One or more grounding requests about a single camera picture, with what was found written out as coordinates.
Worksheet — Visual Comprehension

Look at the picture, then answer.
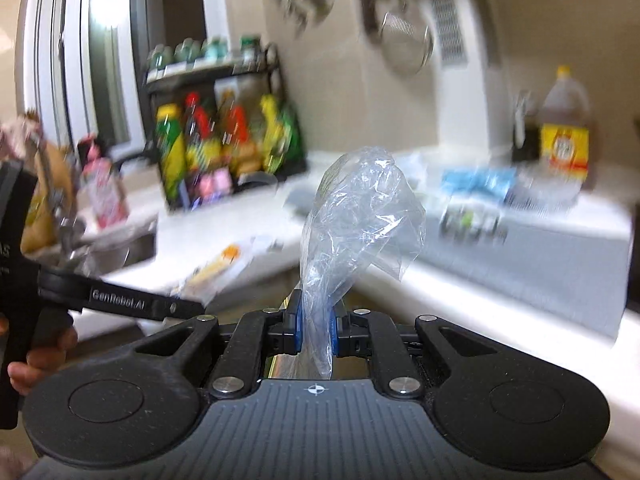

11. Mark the teal ceramic cup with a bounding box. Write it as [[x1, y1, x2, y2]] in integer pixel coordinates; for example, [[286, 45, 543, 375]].
[[202, 37, 231, 61], [149, 44, 175, 70], [175, 39, 202, 63]]

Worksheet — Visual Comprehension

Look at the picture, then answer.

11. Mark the white wall vent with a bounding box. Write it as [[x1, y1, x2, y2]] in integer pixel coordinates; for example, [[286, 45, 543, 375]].
[[420, 0, 473, 66]]

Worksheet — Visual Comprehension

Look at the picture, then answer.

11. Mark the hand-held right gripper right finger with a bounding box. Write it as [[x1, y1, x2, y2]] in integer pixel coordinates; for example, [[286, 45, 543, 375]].
[[330, 309, 505, 398]]

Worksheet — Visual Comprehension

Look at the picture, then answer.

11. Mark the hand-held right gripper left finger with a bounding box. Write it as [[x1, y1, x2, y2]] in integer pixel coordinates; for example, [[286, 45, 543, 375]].
[[132, 296, 304, 398]]

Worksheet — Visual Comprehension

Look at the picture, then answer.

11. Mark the metal faucet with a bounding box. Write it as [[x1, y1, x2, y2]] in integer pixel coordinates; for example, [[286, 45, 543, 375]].
[[32, 132, 88, 261]]

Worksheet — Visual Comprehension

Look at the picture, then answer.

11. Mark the person's left hand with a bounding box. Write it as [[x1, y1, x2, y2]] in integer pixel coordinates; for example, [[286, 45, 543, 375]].
[[6, 327, 79, 397]]

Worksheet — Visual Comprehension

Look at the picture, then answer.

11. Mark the yellow lid green bottle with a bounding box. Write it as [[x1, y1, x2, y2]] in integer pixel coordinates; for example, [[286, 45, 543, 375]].
[[155, 104, 188, 201]]

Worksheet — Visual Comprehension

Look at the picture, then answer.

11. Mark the yellow snack bag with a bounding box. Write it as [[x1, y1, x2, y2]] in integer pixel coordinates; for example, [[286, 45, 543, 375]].
[[257, 94, 286, 173]]

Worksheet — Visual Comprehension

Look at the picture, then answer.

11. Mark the white printed wrapper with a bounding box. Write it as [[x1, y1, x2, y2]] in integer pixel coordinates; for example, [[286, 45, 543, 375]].
[[172, 242, 283, 303]]

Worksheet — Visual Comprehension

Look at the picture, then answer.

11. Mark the dark sauce dispenser bottle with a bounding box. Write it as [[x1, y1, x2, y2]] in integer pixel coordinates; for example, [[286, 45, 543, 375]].
[[511, 91, 541, 163]]

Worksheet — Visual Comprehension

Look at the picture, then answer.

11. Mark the black wire rack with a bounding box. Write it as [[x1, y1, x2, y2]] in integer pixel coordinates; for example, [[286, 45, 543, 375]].
[[144, 44, 308, 211]]

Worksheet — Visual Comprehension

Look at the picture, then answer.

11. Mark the white window frame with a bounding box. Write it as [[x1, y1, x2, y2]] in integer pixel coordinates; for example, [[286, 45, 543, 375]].
[[15, 0, 211, 161]]

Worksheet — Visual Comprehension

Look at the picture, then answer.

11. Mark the pink carton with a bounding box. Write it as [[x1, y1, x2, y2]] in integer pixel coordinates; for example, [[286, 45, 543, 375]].
[[77, 135, 130, 231]]

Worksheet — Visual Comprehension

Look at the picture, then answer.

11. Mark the green snack bag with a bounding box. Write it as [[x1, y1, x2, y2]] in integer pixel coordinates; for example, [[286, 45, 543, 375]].
[[280, 102, 306, 161]]

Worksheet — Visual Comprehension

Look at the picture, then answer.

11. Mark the black white patterned packet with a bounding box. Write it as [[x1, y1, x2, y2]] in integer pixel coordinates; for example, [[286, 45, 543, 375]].
[[505, 172, 583, 213]]

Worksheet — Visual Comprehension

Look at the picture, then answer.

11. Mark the teal glove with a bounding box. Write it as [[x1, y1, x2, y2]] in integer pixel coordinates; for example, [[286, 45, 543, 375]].
[[441, 169, 518, 203]]

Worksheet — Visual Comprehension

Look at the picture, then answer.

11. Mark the clear plastic bag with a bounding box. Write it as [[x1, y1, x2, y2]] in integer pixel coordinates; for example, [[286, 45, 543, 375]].
[[298, 146, 427, 380]]

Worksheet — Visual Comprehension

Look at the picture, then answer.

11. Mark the tan bag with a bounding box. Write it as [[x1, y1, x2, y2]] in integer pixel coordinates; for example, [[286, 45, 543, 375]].
[[22, 142, 78, 256]]

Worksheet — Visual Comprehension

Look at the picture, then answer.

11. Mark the green cap spice jar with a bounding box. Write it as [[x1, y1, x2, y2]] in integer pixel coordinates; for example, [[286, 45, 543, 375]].
[[239, 35, 263, 68]]

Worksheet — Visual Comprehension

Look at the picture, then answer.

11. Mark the metal strainer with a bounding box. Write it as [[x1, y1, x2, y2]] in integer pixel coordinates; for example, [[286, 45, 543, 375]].
[[377, 2, 435, 77]]

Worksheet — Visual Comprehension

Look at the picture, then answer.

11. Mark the red cap sauce bottle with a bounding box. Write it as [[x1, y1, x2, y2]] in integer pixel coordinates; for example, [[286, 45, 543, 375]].
[[182, 92, 221, 176]]

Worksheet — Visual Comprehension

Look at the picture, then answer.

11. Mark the steel sink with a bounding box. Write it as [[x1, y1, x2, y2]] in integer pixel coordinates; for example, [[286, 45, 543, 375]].
[[70, 230, 158, 281]]

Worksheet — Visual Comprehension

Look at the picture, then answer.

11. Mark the cooking wine jug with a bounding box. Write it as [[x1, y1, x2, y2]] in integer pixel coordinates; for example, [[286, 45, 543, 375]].
[[537, 65, 593, 193]]

